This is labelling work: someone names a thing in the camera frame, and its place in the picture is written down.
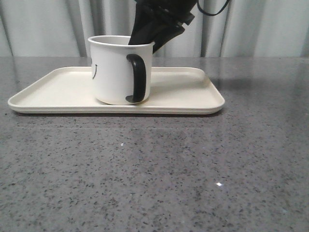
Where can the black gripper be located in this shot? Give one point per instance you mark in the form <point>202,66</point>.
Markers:
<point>149,26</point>

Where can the white smiley mug black handle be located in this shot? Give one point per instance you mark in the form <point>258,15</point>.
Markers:
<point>121,73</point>

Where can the cream rectangular plastic tray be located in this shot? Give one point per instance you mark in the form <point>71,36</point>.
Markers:
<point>174,90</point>

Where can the grey pleated curtain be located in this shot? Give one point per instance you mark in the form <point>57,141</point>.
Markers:
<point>245,28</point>

